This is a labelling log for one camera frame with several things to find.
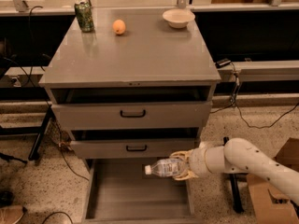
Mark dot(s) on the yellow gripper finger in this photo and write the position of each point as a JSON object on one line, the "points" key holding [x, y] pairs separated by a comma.
{"points": [[185, 175], [183, 155]]}

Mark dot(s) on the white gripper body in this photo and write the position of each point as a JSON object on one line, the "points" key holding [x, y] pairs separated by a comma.
{"points": [[197, 162]]}

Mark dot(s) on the clear plastic water bottle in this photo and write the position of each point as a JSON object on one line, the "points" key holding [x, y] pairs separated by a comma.
{"points": [[166, 167]]}

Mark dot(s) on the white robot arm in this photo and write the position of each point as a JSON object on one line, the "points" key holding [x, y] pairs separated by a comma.
{"points": [[239, 155]]}

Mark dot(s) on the grey top drawer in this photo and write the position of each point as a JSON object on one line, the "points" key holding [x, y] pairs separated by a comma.
{"points": [[132, 108]]}

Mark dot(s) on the grey drawer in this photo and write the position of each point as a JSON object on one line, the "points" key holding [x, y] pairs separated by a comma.
{"points": [[121, 193], [132, 108], [137, 143]]}

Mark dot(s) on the grey bottom drawer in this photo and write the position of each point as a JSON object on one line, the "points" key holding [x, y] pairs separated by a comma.
{"points": [[121, 193]]}

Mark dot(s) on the grey middle drawer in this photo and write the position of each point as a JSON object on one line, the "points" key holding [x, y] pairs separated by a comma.
{"points": [[137, 143]]}

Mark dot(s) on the grey drawer cabinet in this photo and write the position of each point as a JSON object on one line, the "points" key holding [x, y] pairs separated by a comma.
{"points": [[149, 54]]}

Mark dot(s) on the black metal floor bar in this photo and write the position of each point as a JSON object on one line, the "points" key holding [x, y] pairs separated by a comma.
{"points": [[237, 204]]}

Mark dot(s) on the brown cardboard box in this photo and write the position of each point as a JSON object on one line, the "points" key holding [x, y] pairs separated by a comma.
{"points": [[270, 205]]}

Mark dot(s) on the small black device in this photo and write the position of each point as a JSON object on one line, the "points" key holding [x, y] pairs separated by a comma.
{"points": [[222, 63]]}

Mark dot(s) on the white bowl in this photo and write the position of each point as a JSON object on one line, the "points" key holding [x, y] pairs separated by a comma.
{"points": [[178, 18]]}

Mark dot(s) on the orange fruit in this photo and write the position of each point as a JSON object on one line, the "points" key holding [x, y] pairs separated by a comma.
{"points": [[119, 27]]}

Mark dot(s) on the black table leg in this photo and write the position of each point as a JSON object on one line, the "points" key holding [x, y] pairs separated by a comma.
{"points": [[37, 130]]}

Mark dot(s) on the green drink can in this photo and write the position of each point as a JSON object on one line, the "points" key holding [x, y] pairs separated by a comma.
{"points": [[84, 16]]}

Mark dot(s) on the brown shoe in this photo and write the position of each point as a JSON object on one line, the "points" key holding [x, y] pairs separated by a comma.
{"points": [[11, 214]]}

